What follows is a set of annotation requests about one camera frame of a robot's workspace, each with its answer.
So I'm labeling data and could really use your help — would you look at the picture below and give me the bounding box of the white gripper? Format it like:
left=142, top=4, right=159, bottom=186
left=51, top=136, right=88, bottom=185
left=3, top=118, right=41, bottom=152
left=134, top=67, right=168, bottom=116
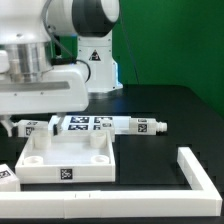
left=0, top=63, right=89, bottom=137

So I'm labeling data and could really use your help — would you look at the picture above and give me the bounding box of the white square tabletop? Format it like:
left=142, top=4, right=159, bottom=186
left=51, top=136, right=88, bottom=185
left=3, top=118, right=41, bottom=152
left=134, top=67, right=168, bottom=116
left=15, top=131, right=115, bottom=184

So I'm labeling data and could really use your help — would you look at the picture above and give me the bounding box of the white marker base plate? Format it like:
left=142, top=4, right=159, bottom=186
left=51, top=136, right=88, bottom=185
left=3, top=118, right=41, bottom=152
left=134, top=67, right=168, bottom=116
left=47, top=114, right=132, bottom=135

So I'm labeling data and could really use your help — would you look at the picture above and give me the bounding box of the white L-shaped fence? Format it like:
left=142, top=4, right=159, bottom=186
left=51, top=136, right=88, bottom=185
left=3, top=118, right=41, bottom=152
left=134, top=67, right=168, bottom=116
left=0, top=147, right=222, bottom=219

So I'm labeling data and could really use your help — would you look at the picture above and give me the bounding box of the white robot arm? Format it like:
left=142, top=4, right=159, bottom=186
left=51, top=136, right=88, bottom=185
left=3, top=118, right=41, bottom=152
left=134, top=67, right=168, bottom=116
left=0, top=0, right=122, bottom=136

